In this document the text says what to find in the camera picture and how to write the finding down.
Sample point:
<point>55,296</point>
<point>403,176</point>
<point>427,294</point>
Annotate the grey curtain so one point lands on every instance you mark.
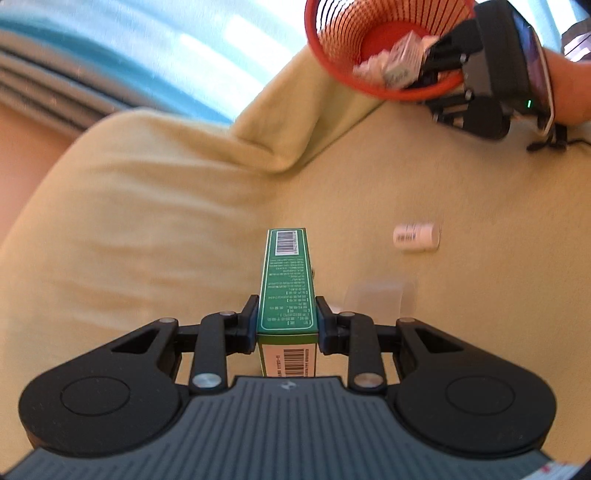
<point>37,78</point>

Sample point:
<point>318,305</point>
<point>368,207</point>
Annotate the green medicine box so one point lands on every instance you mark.
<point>286,286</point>

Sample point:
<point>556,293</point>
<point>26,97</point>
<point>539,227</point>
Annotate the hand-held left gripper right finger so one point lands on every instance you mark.
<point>325,327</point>

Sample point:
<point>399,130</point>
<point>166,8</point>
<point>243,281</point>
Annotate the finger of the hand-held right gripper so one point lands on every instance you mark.
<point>448,50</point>
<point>455,108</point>

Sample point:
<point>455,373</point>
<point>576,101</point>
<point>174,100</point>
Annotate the blue star curtain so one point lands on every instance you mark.
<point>184,41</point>

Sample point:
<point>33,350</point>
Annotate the person's right forearm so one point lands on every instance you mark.
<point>570,87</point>

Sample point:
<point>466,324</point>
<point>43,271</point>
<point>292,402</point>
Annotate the red plastic mesh basket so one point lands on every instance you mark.
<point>376,39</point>

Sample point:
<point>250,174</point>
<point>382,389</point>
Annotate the white crumpled plastic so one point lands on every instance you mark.
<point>371,67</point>

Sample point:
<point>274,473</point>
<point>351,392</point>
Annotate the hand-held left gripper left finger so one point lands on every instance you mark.
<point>249,323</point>

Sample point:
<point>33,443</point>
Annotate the white pill bottle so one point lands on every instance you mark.
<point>415,236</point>

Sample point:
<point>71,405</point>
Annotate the pink medicine box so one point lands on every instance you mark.
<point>406,60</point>

